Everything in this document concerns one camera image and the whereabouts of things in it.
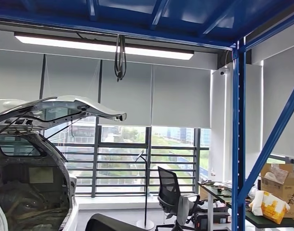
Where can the clear plastic wrap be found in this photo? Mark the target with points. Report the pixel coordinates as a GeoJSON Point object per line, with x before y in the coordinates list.
{"type": "Point", "coordinates": [278, 172]}

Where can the white car body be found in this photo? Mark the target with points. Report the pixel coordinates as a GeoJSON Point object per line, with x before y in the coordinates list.
{"type": "Point", "coordinates": [89, 106]}

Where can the grey roller blind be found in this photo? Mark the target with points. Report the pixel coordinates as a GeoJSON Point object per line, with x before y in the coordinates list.
{"type": "Point", "coordinates": [17, 76]}
{"type": "Point", "coordinates": [69, 79]}
{"type": "Point", "coordinates": [128, 95]}
{"type": "Point", "coordinates": [180, 95]}
{"type": "Point", "coordinates": [276, 95]}

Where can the white security camera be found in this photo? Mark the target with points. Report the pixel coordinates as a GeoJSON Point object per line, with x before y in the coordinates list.
{"type": "Point", "coordinates": [223, 73]}

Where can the blue steel shelf rack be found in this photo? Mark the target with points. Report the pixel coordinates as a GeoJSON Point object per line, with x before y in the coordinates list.
{"type": "Point", "coordinates": [241, 127]}

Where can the grey cloth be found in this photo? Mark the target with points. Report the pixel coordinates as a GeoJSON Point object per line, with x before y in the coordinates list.
{"type": "Point", "coordinates": [183, 209]}

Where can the white yellow plastic bag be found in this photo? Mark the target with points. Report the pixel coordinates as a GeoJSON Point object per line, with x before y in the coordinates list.
{"type": "Point", "coordinates": [270, 207]}

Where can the black equipment case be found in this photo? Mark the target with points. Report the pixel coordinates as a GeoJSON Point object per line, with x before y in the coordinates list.
{"type": "Point", "coordinates": [209, 220]}

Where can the black mesh office chair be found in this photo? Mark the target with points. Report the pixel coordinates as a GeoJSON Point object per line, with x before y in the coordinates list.
{"type": "Point", "coordinates": [168, 188]}

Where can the black floor stand white base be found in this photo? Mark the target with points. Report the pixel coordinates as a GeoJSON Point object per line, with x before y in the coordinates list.
{"type": "Point", "coordinates": [147, 225]}

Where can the clear bottle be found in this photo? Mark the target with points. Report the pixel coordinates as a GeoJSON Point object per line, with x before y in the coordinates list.
{"type": "Point", "coordinates": [213, 174]}

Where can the grey window railing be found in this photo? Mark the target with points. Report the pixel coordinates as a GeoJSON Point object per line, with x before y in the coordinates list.
{"type": "Point", "coordinates": [171, 148]}

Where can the printed cardboard box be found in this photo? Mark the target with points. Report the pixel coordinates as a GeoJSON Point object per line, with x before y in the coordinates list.
{"type": "Point", "coordinates": [292, 197]}

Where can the dark-topped desk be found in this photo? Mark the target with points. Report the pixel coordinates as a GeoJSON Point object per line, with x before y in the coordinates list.
{"type": "Point", "coordinates": [260, 221]}

